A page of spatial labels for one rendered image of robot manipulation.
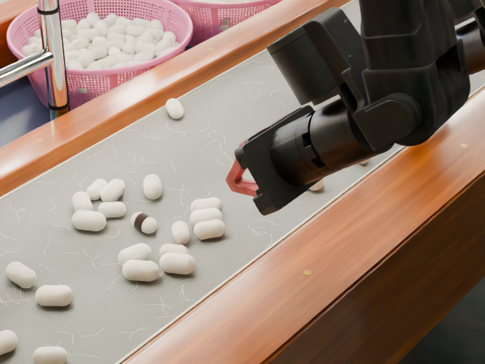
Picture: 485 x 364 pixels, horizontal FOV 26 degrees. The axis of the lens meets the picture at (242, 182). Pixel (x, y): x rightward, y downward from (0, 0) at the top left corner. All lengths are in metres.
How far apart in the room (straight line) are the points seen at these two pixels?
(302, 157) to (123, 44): 0.70
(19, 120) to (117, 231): 0.40
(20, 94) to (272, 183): 0.72
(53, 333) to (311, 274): 0.26
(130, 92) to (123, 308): 0.40
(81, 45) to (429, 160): 0.58
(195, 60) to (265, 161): 0.54
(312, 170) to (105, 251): 0.31
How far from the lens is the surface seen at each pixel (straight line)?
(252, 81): 1.45
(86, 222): 1.15
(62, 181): 1.25
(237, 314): 1.01
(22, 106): 1.55
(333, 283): 1.05
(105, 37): 1.60
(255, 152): 0.93
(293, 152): 0.91
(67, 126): 1.31
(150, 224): 1.14
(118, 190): 1.20
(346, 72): 0.85
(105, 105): 1.35
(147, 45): 1.54
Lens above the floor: 1.42
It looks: 34 degrees down
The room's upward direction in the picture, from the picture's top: straight up
